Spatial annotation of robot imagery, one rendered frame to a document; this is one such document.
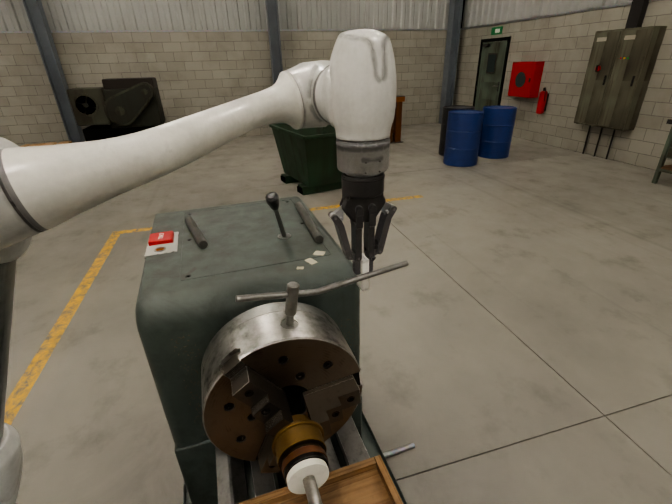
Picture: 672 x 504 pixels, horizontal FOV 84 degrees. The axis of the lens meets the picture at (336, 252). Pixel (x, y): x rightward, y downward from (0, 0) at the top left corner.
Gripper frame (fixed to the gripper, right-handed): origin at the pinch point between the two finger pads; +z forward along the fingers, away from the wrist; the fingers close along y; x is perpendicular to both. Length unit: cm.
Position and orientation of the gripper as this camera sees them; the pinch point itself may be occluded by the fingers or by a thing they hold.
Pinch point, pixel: (362, 272)
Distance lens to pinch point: 74.9
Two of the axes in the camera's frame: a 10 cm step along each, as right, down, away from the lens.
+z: 0.3, 8.9, 4.6
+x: -3.2, -4.2, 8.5
